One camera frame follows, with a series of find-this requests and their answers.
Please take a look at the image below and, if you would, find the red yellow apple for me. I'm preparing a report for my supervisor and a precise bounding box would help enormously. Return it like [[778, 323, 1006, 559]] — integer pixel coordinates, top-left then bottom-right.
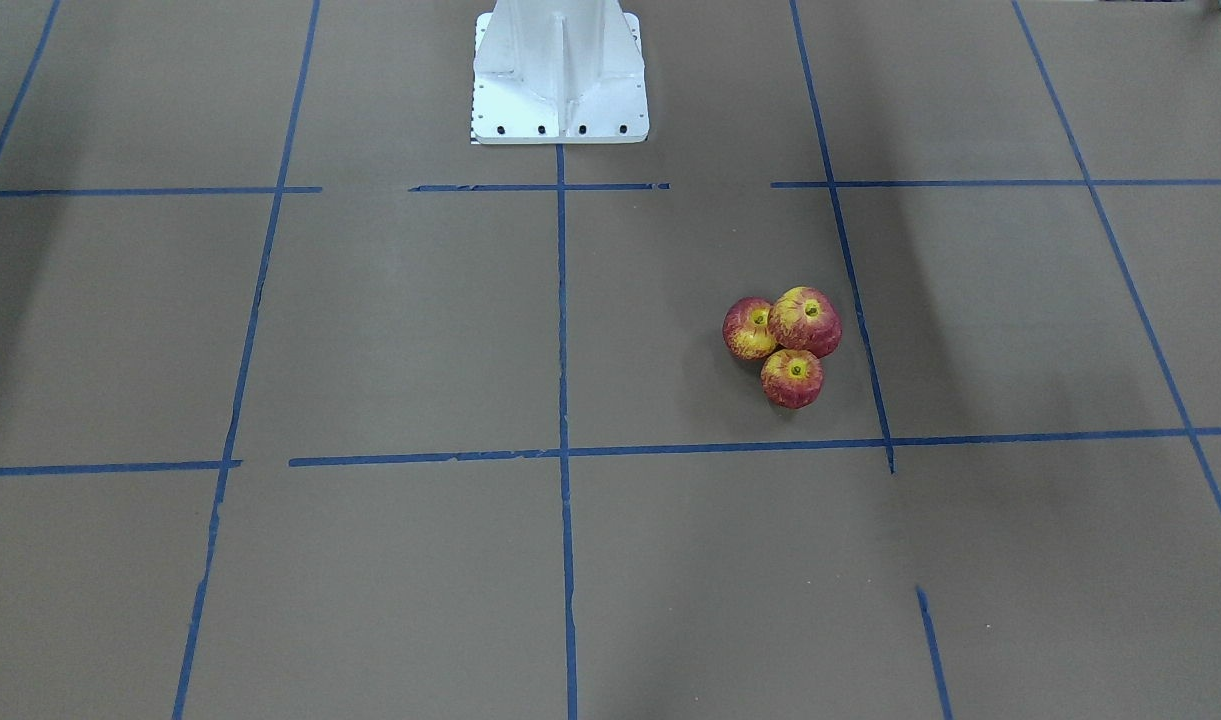
[[767, 286, 844, 358]]

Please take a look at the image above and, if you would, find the base apple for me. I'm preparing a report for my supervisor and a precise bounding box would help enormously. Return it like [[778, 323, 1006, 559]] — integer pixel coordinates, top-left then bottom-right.
[[720, 297, 779, 361], [759, 348, 825, 410]]

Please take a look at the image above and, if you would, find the front base apple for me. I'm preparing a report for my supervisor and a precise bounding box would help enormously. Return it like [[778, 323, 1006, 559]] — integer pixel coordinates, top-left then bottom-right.
[[759, 348, 825, 410]]

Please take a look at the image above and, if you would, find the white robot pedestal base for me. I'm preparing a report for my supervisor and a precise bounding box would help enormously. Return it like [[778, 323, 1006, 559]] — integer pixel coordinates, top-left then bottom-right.
[[470, 1, 651, 145]]

